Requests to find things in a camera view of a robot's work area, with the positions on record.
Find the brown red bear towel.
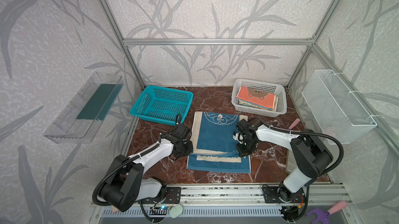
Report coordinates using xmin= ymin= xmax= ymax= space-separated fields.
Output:
xmin=237 ymin=86 xmax=276 ymax=108

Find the white plastic basket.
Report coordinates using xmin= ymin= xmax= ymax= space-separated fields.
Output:
xmin=231 ymin=79 xmax=287 ymax=118

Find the teal plastic basket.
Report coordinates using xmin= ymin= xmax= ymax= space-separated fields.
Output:
xmin=130 ymin=86 xmax=194 ymax=126

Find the blue cream Doraemon towel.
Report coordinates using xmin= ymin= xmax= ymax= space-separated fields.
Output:
xmin=187 ymin=111 xmax=251 ymax=174

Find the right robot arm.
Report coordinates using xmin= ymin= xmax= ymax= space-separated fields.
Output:
xmin=233 ymin=118 xmax=344 ymax=194

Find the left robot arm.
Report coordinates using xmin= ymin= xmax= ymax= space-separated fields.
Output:
xmin=92 ymin=114 xmax=193 ymax=212

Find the grey rectangular block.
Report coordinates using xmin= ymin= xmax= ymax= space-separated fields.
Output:
xmin=285 ymin=151 xmax=296 ymax=174

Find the pale green oval pad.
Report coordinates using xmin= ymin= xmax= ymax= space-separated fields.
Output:
xmin=169 ymin=204 xmax=183 ymax=218

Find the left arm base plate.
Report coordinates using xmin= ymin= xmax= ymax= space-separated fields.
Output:
xmin=152 ymin=186 xmax=182 ymax=204

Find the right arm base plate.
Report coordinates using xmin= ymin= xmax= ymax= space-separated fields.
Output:
xmin=261 ymin=185 xmax=305 ymax=204

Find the white wire mesh basket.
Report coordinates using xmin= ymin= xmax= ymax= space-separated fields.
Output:
xmin=302 ymin=69 xmax=377 ymax=144

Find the clear acrylic wall shelf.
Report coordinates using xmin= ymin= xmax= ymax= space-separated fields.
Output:
xmin=44 ymin=72 xmax=124 ymax=144

